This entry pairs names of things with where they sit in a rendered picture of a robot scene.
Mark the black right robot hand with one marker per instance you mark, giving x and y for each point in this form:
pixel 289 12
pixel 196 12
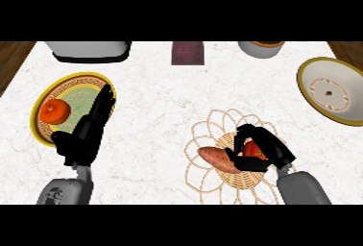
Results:
pixel 271 150

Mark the brown sweet potato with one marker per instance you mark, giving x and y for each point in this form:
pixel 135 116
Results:
pixel 218 159

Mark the grey pot with brown rim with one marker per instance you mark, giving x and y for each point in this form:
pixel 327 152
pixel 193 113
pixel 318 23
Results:
pixel 261 48

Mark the yellow rimmed patterned plate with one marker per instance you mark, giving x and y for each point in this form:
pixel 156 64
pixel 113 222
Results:
pixel 78 93

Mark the red tomato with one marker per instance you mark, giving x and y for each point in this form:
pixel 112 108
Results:
pixel 253 150

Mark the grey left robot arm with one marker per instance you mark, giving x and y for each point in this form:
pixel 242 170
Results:
pixel 68 187

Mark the white bowl with gold rim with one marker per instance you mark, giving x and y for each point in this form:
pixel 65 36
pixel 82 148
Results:
pixel 333 93

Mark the dark maroon box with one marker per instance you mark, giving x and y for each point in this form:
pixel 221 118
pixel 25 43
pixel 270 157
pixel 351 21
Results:
pixel 187 53

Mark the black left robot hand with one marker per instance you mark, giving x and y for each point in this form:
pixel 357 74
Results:
pixel 82 137

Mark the orange fruit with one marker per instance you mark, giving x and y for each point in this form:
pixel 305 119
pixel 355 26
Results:
pixel 54 111

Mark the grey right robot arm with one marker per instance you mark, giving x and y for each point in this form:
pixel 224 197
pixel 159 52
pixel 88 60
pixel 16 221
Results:
pixel 302 186

